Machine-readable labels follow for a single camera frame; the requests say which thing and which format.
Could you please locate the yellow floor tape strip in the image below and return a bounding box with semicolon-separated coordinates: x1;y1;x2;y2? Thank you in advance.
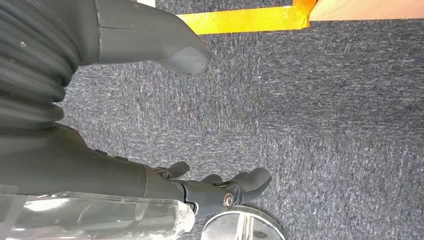
175;0;318;36

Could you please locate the clear plastic cover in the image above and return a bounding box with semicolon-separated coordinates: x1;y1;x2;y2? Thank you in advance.
0;184;196;240

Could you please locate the pale wooden board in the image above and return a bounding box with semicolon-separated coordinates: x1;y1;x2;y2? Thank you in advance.
308;0;424;23

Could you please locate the chrome round base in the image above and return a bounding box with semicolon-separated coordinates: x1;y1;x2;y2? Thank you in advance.
200;205;286;240

